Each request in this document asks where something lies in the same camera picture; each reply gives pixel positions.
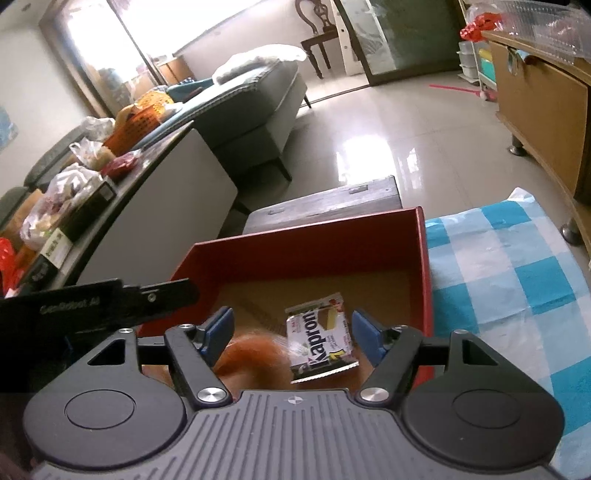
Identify red plastic bag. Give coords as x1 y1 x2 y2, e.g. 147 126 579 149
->
0 237 24 296

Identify glass sliding door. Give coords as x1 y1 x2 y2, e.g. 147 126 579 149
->
39 0 155 116

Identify brown cardboard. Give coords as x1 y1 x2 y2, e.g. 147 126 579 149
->
0 187 44 241

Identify blue white checked tablecloth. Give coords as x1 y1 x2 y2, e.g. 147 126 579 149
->
424 187 591 480

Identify grey sofa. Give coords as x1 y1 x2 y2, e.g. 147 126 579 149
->
166 58 308 181

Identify long black box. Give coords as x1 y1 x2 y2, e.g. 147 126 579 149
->
18 178 117 296

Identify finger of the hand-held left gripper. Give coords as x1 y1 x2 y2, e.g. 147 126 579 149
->
122 278 201 325

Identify orange snack packet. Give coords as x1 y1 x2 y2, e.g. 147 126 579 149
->
143 318 296 402

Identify framed glass panel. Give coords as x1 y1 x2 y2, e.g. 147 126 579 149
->
332 0 462 86

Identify clear plastic trays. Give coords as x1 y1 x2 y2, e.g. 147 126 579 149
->
494 0 591 65

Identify plastic bag of food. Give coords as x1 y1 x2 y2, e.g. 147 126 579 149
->
21 162 105 250

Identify bag of red food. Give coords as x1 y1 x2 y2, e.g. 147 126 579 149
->
99 150 141 179

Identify light wooden cabinet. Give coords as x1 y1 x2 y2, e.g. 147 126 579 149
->
480 30 591 245

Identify white wafer snack packet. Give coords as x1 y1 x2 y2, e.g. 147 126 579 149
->
285 292 359 385

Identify clear plastic bag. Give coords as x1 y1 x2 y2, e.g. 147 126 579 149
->
69 115 116 169

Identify red cardboard box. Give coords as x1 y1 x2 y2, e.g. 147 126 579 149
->
137 207 435 386

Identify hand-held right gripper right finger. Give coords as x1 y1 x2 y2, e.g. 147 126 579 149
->
352 311 506 410

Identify dark wooden chair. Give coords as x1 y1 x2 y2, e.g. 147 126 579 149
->
295 0 342 79

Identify orange plastic basket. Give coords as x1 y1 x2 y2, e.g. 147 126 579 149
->
104 90 169 155

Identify white counter with dark top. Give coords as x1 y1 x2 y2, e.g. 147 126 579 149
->
60 121 238 296

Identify teal cushion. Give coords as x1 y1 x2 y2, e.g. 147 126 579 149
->
166 76 215 104

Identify white plastic drawer cart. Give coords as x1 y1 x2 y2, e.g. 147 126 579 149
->
457 39 497 100

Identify red foil bag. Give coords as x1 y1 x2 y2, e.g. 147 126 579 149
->
459 13 506 42

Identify white pillow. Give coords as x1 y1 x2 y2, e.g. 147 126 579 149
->
212 45 308 85

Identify dark wooden stool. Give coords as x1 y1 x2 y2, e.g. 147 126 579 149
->
242 175 402 236

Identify pink stick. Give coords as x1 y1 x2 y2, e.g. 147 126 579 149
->
428 83 491 101

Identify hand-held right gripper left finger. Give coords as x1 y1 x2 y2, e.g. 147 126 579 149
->
82 306 235 410

